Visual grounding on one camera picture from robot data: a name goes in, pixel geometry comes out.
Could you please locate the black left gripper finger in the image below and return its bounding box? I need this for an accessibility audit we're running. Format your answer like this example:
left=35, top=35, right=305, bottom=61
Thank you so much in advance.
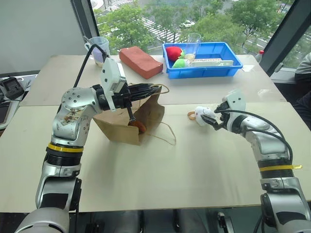
left=125, top=106, right=137, bottom=123
left=128, top=83, right=162, bottom=101

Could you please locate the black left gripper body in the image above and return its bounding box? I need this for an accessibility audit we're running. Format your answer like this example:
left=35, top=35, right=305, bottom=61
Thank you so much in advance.
left=112, top=83, right=134, bottom=110

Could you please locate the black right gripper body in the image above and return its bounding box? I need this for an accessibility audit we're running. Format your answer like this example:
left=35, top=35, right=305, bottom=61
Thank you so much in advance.
left=218, top=101, right=231, bottom=130

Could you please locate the white plush toy orange ring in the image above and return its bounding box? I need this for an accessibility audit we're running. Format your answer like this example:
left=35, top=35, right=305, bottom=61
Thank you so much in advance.
left=187, top=105, right=217, bottom=127

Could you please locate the brown paper bag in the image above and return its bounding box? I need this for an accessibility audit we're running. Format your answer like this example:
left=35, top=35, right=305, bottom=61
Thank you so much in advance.
left=93, top=83, right=177, bottom=147

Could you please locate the brown plush toy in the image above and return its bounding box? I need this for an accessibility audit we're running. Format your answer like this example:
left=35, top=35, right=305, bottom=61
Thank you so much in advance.
left=128, top=120, right=147, bottom=134

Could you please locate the green plush toy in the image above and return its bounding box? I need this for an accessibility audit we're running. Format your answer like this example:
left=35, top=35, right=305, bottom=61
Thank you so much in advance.
left=172, top=58, right=191, bottom=69

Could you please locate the red strawberry plush toy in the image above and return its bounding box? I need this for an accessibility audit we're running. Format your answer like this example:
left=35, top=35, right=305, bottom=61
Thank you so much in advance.
left=165, top=46, right=186, bottom=62

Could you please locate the red-brown foam brick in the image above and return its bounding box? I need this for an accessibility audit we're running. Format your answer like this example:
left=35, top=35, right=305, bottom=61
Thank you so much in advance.
left=119, top=47, right=164, bottom=80

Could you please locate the blue plastic bin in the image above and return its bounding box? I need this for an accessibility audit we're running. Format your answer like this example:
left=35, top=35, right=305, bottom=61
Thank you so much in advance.
left=161, top=42, right=244, bottom=80

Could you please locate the white flat box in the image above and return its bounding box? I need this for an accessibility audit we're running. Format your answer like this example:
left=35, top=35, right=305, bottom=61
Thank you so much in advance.
left=190, top=59, right=234, bottom=68

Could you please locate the clear plastic measuring cup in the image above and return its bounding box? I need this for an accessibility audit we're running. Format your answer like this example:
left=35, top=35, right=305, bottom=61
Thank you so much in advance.
left=84, top=36, right=111, bottom=67

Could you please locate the bottle with red cap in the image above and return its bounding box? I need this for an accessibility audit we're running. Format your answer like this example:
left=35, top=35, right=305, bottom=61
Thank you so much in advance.
left=254, top=50, right=267, bottom=62

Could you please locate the clear drinking glass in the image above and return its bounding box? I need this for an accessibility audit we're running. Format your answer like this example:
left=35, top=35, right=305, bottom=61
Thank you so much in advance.
left=186, top=32, right=202, bottom=61

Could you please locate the seated person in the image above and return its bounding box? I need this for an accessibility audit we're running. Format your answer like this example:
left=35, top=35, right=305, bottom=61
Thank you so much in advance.
left=293, top=51, right=311, bottom=116

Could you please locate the dark shape under table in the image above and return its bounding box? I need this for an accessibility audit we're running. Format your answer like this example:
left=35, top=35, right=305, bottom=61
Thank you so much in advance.
left=217, top=210, right=235, bottom=233

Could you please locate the black electronic device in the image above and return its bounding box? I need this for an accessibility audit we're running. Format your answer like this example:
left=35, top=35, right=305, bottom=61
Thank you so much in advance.
left=0, top=77, right=25, bottom=100

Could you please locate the dark tablet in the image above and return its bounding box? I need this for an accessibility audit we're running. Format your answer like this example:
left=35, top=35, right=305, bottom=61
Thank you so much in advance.
left=0, top=101, right=13, bottom=125

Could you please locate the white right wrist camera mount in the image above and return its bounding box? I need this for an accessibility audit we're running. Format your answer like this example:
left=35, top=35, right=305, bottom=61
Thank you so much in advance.
left=222, top=89, right=246, bottom=122

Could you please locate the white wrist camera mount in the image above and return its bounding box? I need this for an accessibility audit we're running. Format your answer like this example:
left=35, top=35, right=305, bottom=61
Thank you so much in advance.
left=100, top=57, right=127, bottom=113
left=222, top=89, right=246, bottom=122

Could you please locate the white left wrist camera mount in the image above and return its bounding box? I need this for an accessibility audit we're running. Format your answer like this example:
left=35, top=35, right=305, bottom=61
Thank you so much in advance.
left=100, top=57, right=127, bottom=113

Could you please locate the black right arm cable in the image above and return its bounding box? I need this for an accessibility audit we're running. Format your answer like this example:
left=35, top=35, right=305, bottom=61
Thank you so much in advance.
left=214, top=109, right=293, bottom=166

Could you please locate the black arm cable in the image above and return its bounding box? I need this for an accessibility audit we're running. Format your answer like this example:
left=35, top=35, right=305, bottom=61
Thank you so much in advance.
left=214, top=109, right=293, bottom=166
left=72, top=44, right=109, bottom=88

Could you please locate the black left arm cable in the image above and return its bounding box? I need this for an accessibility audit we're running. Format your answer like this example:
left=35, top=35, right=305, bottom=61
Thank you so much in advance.
left=72, top=44, right=109, bottom=88

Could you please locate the dark window frame post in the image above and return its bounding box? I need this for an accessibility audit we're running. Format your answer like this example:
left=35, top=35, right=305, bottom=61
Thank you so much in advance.
left=69, top=0, right=101, bottom=37
left=265, top=0, right=311, bottom=76

